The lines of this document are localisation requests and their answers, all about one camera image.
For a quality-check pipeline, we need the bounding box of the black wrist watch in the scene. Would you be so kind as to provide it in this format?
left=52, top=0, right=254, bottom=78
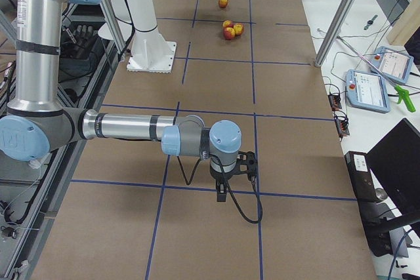
left=364, top=14, right=378, bottom=30

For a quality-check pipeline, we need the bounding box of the blue teach pendant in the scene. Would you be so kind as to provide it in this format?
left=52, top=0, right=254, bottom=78
left=371, top=46, right=414, bottom=84
left=345, top=70, right=390, bottom=113

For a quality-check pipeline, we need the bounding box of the black monitor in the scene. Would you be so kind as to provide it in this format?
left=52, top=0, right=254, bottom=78
left=367, top=118, right=419, bottom=214

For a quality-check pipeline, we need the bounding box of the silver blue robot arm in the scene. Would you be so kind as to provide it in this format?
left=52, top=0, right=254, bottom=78
left=1, top=0, right=242, bottom=201

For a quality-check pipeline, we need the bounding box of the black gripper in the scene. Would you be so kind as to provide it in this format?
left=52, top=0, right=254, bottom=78
left=210, top=158, right=240, bottom=202

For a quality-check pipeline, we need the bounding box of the green handled grabber tool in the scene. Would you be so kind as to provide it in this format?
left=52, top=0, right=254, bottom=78
left=334, top=35, right=417, bottom=113

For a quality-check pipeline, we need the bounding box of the wooden board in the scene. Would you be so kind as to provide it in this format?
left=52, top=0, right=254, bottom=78
left=387, top=0, right=419, bottom=46

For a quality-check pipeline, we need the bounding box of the red yellow apple back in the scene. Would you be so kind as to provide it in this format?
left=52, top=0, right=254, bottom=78
left=223, top=27, right=236, bottom=40

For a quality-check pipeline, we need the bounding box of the red yellow apple front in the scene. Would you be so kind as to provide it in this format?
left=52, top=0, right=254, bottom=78
left=233, top=23, right=244, bottom=37

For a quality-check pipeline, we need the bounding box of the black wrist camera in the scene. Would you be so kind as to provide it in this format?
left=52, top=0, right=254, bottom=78
left=237, top=151, right=258, bottom=184

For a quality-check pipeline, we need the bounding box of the far blue teach pendant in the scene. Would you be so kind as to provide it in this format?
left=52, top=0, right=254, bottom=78
left=371, top=46, right=414, bottom=84

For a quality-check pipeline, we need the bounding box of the red yellow apple left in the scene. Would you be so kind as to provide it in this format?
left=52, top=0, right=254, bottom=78
left=222, top=20, right=234, bottom=29

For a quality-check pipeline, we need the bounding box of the black computer box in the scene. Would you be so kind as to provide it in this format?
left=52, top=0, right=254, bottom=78
left=343, top=150, right=411, bottom=258

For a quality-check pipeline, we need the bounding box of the far orange connector board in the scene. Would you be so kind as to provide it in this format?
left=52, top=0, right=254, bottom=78
left=326, top=83, right=342, bottom=111

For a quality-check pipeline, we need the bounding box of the lone red yellow apple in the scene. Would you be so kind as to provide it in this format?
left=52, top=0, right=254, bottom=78
left=218, top=0, right=229, bottom=9

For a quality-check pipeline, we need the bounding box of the near orange connector board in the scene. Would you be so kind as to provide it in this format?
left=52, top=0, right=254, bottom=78
left=333, top=110, right=350, bottom=140

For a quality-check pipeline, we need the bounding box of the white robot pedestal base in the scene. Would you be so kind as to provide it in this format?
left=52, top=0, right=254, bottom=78
left=127, top=0, right=177, bottom=73

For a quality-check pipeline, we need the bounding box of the aluminium frame post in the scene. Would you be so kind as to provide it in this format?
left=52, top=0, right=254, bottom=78
left=314, top=0, right=355, bottom=68

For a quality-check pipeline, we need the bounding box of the orange connector board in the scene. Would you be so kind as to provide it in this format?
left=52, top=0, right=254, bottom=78
left=326, top=83, right=342, bottom=111
left=333, top=110, right=350, bottom=140

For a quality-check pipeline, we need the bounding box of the near blue teach pendant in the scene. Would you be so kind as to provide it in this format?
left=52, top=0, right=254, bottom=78
left=345, top=70, right=390, bottom=113

